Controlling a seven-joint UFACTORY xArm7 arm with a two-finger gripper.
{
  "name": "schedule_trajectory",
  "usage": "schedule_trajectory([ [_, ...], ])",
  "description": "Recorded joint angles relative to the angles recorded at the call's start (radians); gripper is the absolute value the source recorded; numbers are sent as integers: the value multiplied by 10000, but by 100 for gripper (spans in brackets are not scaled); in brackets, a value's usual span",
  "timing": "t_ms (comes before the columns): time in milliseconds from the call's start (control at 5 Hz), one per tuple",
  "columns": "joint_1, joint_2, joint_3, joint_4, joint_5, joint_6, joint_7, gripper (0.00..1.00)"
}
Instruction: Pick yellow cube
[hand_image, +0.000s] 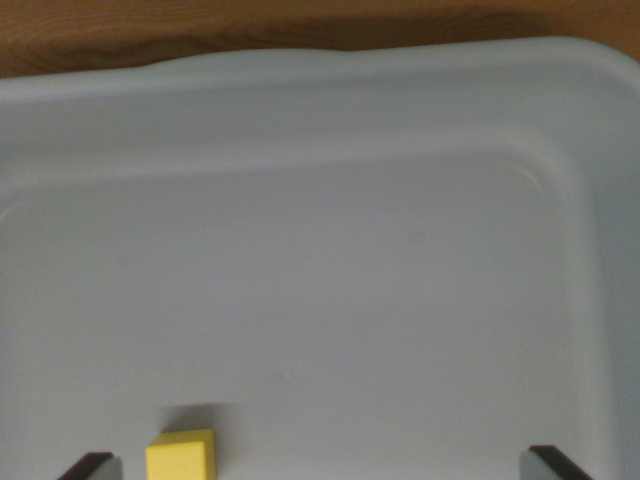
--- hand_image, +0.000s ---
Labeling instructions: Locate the yellow cube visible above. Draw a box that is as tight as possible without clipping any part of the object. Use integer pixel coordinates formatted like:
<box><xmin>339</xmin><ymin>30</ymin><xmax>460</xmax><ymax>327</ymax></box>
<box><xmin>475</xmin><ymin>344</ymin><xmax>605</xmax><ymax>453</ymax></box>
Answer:
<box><xmin>145</xmin><ymin>428</ymin><xmax>218</xmax><ymax>480</ymax></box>

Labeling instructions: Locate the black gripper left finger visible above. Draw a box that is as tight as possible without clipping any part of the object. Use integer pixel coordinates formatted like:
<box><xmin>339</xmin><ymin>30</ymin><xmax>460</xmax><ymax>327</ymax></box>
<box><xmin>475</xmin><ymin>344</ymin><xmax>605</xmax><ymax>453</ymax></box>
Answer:
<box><xmin>56</xmin><ymin>451</ymin><xmax>124</xmax><ymax>480</ymax></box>

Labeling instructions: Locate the grey plastic bin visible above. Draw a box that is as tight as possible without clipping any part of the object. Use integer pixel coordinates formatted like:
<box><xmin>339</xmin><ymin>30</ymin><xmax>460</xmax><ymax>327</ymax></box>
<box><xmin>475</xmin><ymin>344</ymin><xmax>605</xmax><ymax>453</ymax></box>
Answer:
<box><xmin>0</xmin><ymin>34</ymin><xmax>640</xmax><ymax>480</ymax></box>

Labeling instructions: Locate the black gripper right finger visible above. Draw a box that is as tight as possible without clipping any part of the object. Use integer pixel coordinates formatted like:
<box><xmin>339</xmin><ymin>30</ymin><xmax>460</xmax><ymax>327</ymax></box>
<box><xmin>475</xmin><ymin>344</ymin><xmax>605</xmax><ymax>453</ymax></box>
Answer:
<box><xmin>519</xmin><ymin>444</ymin><xmax>594</xmax><ymax>480</ymax></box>

